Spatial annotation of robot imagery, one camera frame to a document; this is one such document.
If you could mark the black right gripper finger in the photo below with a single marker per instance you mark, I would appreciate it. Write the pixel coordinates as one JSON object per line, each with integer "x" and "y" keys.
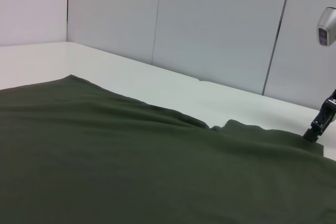
{"x": 321, "y": 121}

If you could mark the dark green shirt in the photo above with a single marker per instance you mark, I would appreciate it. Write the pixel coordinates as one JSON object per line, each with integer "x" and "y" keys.
{"x": 157, "y": 161}

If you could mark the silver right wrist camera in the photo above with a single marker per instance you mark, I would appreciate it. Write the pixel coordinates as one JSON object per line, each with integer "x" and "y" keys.
{"x": 328, "y": 27}

